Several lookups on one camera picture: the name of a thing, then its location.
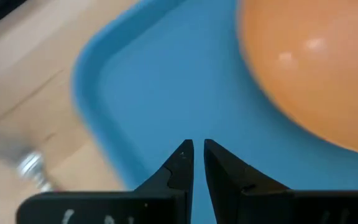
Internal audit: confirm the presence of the silver metal fork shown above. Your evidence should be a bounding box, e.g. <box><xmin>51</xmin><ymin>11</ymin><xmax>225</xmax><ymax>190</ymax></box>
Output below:
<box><xmin>16</xmin><ymin>151</ymin><xmax>55</xmax><ymax>192</ymax></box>

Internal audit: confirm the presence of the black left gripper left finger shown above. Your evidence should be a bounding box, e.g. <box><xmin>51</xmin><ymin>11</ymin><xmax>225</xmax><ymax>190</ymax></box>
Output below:
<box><xmin>16</xmin><ymin>139</ymin><xmax>195</xmax><ymax>224</ymax></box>

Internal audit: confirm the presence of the orange bowl plate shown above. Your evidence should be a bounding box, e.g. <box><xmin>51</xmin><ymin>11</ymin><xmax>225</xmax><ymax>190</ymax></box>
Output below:
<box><xmin>236</xmin><ymin>0</ymin><xmax>358</xmax><ymax>156</ymax></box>

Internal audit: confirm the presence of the blue plastic tray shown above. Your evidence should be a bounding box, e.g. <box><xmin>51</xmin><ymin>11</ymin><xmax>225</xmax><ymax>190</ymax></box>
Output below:
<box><xmin>71</xmin><ymin>0</ymin><xmax>358</xmax><ymax>224</ymax></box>

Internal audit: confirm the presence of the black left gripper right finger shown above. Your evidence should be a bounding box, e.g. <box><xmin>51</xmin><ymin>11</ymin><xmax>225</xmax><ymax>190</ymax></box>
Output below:
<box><xmin>204</xmin><ymin>138</ymin><xmax>358</xmax><ymax>224</ymax></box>

